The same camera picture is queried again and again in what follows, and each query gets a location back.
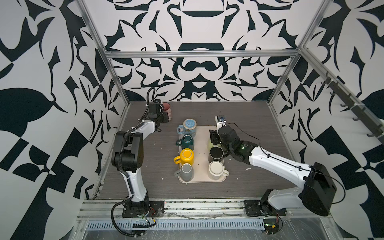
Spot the pink floral mug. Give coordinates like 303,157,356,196
163,102,172,121

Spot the light blue mug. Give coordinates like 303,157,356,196
177,119,197,138

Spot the dark green mug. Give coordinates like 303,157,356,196
176,134,194,150

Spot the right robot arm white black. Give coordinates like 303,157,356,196
210,125,347,217

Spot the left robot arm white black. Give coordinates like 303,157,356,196
111,87,169,215

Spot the light green mug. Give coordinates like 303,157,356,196
208,140,214,150

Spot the black mug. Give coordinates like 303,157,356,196
208,146,229,163

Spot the white mug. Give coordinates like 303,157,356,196
208,161,230,181

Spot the yellow mug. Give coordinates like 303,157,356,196
174,148,194,166

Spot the grey mug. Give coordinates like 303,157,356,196
174,163,194,183

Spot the beige serving tray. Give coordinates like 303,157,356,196
179,126,226,184

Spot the green light controller board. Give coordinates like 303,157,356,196
262,218,284,236

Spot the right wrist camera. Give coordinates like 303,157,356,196
215,115,226,130

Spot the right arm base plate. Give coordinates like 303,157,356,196
244,200,287,217

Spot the white cable duct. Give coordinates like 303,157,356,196
87,219,265,231

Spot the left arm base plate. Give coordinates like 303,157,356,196
122,201,165,218

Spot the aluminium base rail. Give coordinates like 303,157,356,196
76,196,331,221

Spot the wall hook rail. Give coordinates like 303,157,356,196
321,72,384,145

